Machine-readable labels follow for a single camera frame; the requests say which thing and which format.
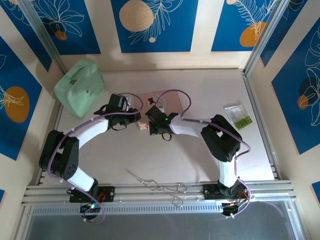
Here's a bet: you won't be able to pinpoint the aluminium frame post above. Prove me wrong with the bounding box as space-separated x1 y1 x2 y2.
18 0 68 73
243 0 291 76

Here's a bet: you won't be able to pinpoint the pink tin box with couple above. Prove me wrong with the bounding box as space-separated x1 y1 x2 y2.
133 89 183 132

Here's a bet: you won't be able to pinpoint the green block strip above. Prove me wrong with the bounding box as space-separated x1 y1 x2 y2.
234 116 253 130

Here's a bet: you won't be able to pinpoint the perforated metal cable duct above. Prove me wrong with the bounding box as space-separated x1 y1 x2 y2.
29 203 225 216

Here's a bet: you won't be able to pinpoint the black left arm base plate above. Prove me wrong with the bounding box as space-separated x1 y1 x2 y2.
69 186 116 203

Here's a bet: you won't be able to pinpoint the aluminium frame rail wide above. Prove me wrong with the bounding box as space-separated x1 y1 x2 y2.
21 179 297 208

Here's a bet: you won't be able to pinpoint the clear plastic packet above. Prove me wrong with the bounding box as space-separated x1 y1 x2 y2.
223 100 248 123

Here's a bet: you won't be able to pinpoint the grey metal sheet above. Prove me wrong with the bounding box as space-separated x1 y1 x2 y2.
14 207 310 240

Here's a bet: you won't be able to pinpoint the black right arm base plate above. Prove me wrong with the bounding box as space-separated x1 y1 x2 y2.
202 184 251 201

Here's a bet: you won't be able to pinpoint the metal wire tongs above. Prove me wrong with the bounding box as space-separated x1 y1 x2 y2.
124 167 198 208

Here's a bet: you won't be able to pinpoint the aluminium side rail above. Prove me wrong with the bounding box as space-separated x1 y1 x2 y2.
37 102 64 186
241 69 280 180

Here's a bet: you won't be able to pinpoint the mint green fabric pouch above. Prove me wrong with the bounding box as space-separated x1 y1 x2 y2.
54 58 106 119

